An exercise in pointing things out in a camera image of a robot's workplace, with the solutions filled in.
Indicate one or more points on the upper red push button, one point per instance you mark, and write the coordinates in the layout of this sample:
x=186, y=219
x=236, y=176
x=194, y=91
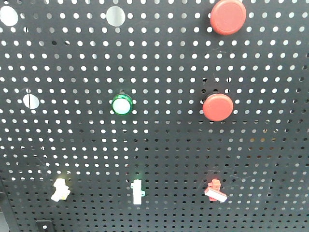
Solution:
x=228, y=16

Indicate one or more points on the yellow toggle switch left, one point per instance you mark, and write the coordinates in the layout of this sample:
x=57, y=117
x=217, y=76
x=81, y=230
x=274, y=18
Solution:
x=62, y=191

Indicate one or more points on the black perforated pegboard panel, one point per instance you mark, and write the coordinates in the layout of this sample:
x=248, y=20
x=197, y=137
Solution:
x=61, y=65

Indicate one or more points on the green round indicator light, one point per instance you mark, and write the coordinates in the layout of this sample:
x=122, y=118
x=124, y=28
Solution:
x=122, y=104

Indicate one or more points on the left black clamp bracket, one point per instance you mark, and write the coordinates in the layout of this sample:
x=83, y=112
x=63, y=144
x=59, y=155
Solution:
x=45, y=226

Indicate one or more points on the lower red push button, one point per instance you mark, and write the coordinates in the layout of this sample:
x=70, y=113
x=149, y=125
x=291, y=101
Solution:
x=217, y=107

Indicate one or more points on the white green toggle switch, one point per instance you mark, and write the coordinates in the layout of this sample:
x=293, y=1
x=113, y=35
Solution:
x=138, y=193

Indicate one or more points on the red push button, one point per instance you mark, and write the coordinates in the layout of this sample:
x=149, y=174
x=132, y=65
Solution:
x=217, y=107
x=228, y=16

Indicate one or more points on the red toggle switch lower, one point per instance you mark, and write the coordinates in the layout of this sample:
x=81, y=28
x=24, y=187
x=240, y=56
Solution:
x=213, y=191

